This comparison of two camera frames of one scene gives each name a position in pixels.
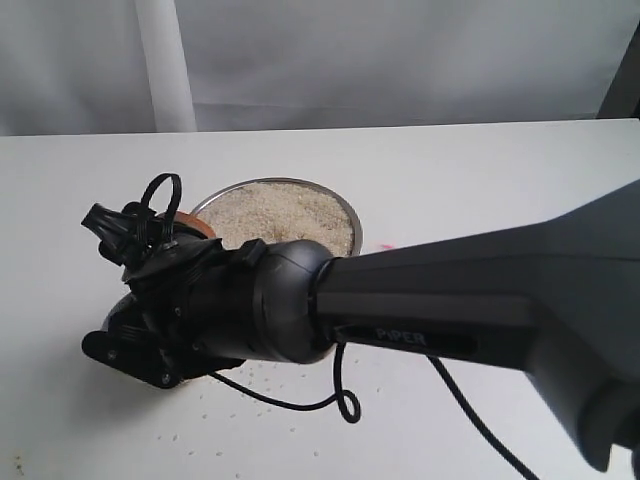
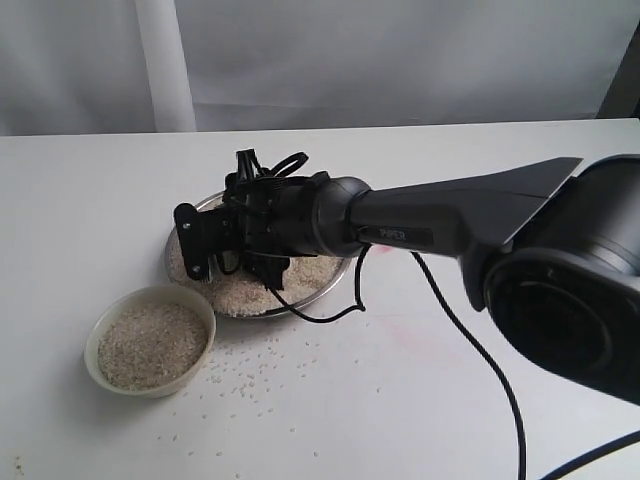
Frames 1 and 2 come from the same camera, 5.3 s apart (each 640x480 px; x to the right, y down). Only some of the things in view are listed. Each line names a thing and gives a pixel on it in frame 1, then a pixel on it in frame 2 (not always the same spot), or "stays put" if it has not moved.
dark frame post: (623, 98) stays put
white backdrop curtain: (122, 66) stays put
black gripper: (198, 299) -> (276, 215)
